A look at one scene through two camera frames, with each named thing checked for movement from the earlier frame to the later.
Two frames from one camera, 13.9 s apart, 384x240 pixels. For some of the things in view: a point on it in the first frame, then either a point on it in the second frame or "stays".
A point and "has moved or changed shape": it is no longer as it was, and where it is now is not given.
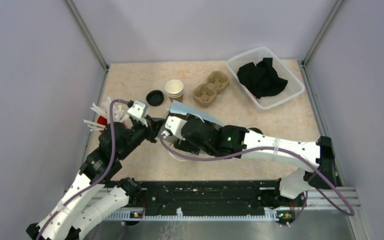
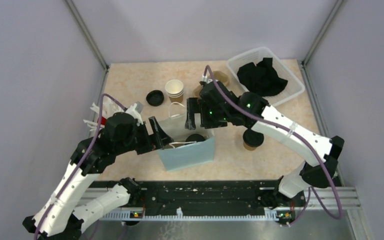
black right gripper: (186, 145) to (195, 105)
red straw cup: (102, 120) stays
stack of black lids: (155, 98) stays
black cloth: (262, 79) stays
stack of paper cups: (174, 89) stays
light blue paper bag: (176, 107) has moved or changed shape
